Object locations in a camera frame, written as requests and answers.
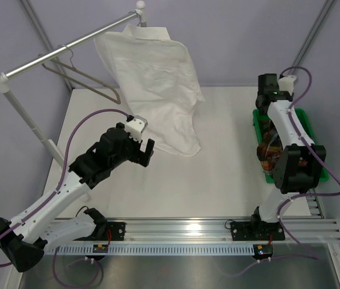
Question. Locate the plaid flannel shirt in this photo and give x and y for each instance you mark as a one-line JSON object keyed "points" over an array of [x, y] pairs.
{"points": [[270, 148]]}

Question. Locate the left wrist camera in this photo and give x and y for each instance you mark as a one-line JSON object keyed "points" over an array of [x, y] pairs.
{"points": [[135, 125]]}

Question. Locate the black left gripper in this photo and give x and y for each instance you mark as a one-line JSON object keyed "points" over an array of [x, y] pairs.
{"points": [[144, 156]]}

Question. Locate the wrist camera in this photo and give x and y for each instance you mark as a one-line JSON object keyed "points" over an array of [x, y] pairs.
{"points": [[135, 125], [286, 84]]}

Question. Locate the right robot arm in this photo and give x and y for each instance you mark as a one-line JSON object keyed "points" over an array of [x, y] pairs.
{"points": [[297, 169]]}

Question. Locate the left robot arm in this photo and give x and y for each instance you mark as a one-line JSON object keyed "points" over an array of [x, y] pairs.
{"points": [[26, 237]]}

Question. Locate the aluminium mounting rail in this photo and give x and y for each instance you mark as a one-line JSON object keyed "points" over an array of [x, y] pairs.
{"points": [[215, 230]]}

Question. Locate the white shirt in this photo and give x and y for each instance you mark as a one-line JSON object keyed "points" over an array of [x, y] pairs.
{"points": [[157, 77]]}

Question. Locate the green plastic bin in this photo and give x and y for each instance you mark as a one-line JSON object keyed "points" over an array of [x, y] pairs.
{"points": [[304, 120]]}

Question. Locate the silver clothes rack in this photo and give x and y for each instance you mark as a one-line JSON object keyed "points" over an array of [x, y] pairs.
{"points": [[36, 25]]}

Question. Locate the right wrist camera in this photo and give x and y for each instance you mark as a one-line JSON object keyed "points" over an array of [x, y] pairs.
{"points": [[286, 84]]}

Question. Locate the white slotted cable duct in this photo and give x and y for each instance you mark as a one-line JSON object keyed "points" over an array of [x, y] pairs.
{"points": [[119, 249]]}

